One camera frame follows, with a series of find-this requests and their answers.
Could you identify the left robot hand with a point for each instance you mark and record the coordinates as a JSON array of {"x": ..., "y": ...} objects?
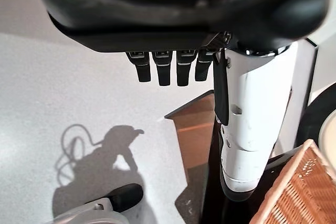
[{"x": 183, "y": 11}]

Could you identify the rectangular wicker laundry basket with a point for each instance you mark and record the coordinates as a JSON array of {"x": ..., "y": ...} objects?
[{"x": 299, "y": 190}]

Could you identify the brown glossy side table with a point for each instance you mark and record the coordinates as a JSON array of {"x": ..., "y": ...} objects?
[{"x": 197, "y": 134}]

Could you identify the white cabinet side panel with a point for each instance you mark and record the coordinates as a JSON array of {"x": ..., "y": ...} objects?
[{"x": 304, "y": 77}]

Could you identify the round glass washer door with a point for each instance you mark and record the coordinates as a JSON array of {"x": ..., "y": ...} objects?
[{"x": 312, "y": 119}]

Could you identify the silver left robot leg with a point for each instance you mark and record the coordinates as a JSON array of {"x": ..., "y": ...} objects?
[{"x": 89, "y": 211}]

